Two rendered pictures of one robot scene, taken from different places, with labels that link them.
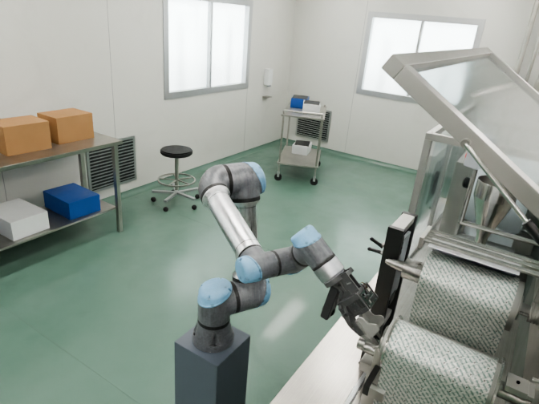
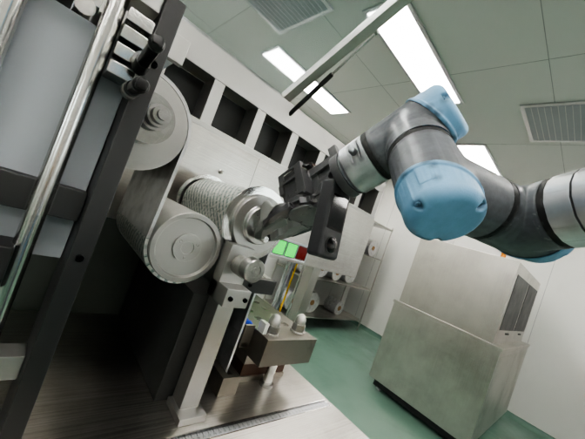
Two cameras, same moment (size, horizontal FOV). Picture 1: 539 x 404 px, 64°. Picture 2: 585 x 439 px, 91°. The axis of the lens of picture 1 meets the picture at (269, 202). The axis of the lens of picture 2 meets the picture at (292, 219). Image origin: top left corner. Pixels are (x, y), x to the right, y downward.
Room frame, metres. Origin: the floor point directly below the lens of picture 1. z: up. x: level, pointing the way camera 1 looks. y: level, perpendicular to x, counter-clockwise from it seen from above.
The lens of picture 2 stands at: (1.43, -0.12, 1.27)
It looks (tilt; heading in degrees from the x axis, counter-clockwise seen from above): 2 degrees up; 197
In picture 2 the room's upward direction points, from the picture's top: 20 degrees clockwise
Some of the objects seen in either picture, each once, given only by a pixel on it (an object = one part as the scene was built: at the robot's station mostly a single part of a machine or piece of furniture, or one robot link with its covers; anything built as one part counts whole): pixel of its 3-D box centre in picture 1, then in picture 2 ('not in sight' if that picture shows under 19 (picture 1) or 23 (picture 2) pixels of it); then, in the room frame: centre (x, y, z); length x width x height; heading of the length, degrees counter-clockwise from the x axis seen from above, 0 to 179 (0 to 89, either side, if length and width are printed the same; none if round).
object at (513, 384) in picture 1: (520, 385); not in sight; (0.75, -0.60, 1.28); 0.06 x 0.05 x 0.02; 59
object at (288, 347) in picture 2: not in sight; (245, 312); (0.67, -0.39, 1.00); 0.40 x 0.16 x 0.06; 59
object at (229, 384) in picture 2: not in sight; (201, 348); (0.79, -0.42, 0.92); 0.28 x 0.04 x 0.04; 59
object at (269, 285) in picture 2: (378, 382); (251, 281); (0.88, -0.33, 1.13); 0.09 x 0.06 x 0.03; 149
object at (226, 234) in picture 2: (391, 341); (256, 223); (0.90, -0.35, 1.25); 0.15 x 0.01 x 0.15; 149
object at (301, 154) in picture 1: (301, 138); not in sight; (5.77, -0.37, 0.51); 0.91 x 0.58 x 1.02; 173
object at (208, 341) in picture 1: (213, 327); not in sight; (1.26, 0.16, 0.95); 0.15 x 0.15 x 0.10
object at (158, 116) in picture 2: (395, 264); (156, 116); (1.16, -0.40, 1.33); 0.06 x 0.03 x 0.03; 59
